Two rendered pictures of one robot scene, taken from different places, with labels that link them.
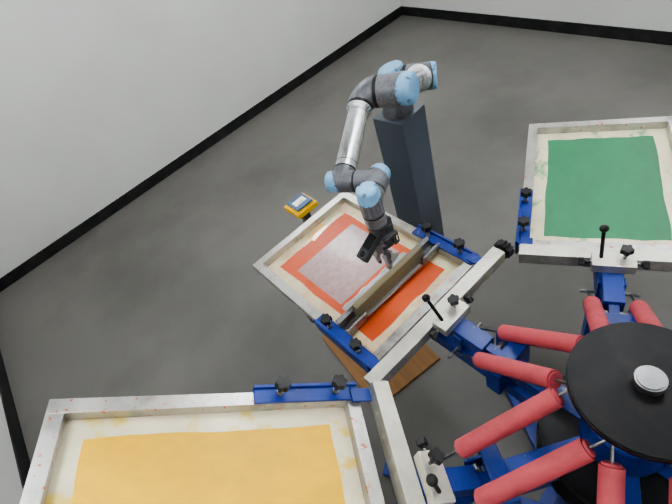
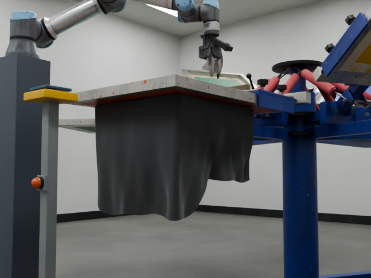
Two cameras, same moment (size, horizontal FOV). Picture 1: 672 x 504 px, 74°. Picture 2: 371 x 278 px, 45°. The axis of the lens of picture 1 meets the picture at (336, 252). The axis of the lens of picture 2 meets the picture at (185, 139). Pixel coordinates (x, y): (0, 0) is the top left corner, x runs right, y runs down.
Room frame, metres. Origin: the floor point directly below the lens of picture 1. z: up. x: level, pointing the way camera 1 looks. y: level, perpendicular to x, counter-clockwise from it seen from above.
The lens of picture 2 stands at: (2.03, 1.62, 0.70)
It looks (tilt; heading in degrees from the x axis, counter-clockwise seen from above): 4 degrees up; 245
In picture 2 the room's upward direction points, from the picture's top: straight up
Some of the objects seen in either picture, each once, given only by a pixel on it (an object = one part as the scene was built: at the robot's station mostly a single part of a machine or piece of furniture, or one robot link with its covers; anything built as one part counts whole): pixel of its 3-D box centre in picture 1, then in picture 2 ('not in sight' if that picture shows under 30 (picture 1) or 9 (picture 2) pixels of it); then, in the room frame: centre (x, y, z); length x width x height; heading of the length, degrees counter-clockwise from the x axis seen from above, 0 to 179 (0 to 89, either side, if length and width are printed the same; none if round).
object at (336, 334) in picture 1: (345, 342); (272, 102); (0.92, 0.10, 0.98); 0.30 x 0.05 x 0.07; 25
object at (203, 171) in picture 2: not in sight; (217, 157); (1.22, 0.15, 0.74); 0.46 x 0.04 x 0.42; 25
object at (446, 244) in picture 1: (444, 247); not in sight; (1.16, -0.41, 0.98); 0.30 x 0.05 x 0.07; 25
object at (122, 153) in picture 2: not in sight; (133, 158); (1.52, 0.07, 0.74); 0.45 x 0.03 x 0.43; 115
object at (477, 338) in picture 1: (465, 332); not in sight; (0.75, -0.29, 1.02); 0.17 x 0.06 x 0.05; 25
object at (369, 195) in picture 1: (370, 200); (210, 12); (1.08, -0.16, 1.42); 0.09 x 0.08 x 0.11; 146
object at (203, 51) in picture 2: (381, 234); (210, 46); (1.08, -0.17, 1.26); 0.09 x 0.08 x 0.12; 115
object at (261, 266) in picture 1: (356, 265); (185, 103); (1.26, -0.06, 0.97); 0.79 x 0.58 x 0.04; 25
